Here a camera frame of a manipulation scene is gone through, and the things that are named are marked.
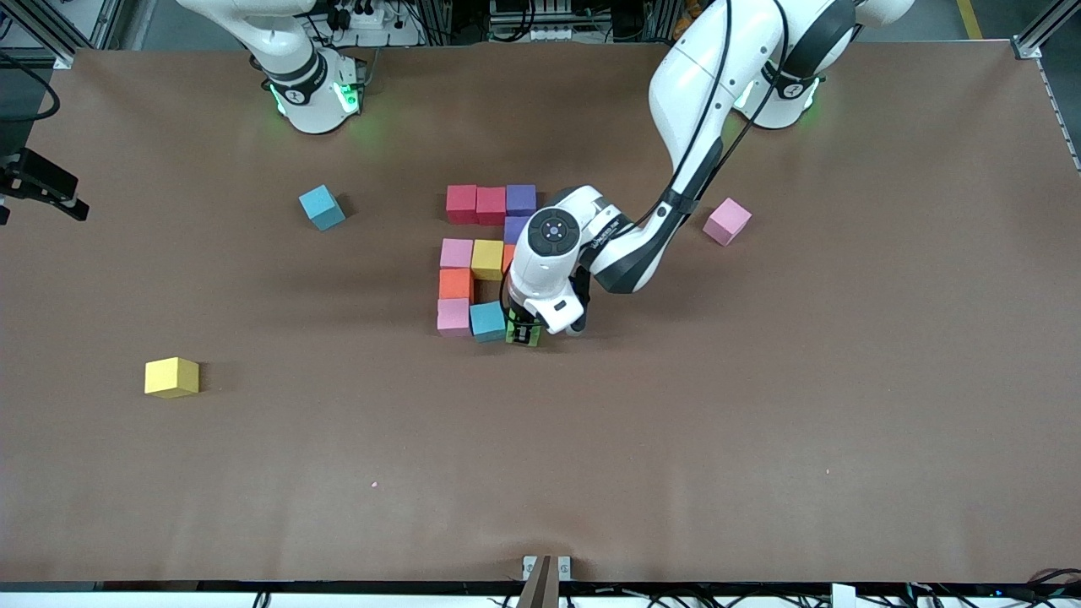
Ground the grey metal camera bracket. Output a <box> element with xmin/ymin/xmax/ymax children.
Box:
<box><xmin>522</xmin><ymin>555</ymin><xmax>573</xmax><ymax>608</ymax></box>

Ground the light blue foam block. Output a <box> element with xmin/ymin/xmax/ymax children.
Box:
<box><xmin>298</xmin><ymin>185</ymin><xmax>347</xmax><ymax>232</ymax></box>
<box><xmin>470</xmin><ymin>301</ymin><xmax>508</xmax><ymax>344</ymax></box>

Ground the silver aluminium frame profile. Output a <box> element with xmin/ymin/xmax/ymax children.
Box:
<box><xmin>984</xmin><ymin>0</ymin><xmax>1081</xmax><ymax>62</ymax></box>
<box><xmin>38</xmin><ymin>0</ymin><xmax>128</xmax><ymax>70</ymax></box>

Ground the yellow foam block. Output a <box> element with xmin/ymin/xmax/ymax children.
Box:
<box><xmin>471</xmin><ymin>239</ymin><xmax>505</xmax><ymax>281</ymax></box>
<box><xmin>144</xmin><ymin>356</ymin><xmax>200</xmax><ymax>399</ymax></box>

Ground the white power strip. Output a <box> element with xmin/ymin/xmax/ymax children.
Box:
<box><xmin>325</xmin><ymin>0</ymin><xmax>423</xmax><ymax>47</ymax></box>

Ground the green foam block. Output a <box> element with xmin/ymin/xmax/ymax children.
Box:
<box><xmin>505</xmin><ymin>308</ymin><xmax>543</xmax><ymax>348</ymax></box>

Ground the brown paper table cover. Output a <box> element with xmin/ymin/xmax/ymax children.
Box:
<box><xmin>0</xmin><ymin>41</ymin><xmax>1081</xmax><ymax>585</ymax></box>

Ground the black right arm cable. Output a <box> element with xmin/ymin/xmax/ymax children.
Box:
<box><xmin>0</xmin><ymin>51</ymin><xmax>61</xmax><ymax>124</ymax></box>

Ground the white electronics box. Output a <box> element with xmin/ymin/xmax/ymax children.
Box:
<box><xmin>488</xmin><ymin>0</ymin><xmax>577</xmax><ymax>43</ymax></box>

